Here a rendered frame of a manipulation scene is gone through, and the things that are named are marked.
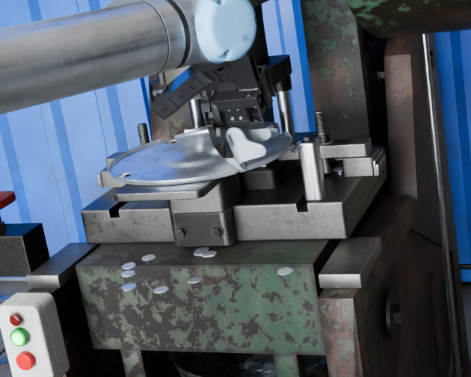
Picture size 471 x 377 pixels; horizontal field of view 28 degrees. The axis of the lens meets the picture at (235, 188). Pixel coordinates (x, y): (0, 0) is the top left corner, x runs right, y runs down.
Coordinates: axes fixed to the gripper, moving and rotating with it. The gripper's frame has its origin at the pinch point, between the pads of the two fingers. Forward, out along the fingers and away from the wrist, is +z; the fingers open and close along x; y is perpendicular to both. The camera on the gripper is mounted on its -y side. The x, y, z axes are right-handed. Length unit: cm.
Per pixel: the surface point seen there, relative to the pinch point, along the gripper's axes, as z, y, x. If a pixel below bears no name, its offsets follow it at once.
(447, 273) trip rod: 60, 20, 31
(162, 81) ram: -3.0, -15.8, 17.3
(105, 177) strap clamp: 15.2, -32.6, 15.6
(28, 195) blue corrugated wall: 102, -128, 106
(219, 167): 2.1, -3.9, 1.5
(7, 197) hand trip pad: 3.8, -40.0, -0.6
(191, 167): 2.6, -8.7, 2.6
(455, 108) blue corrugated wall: 80, 16, 107
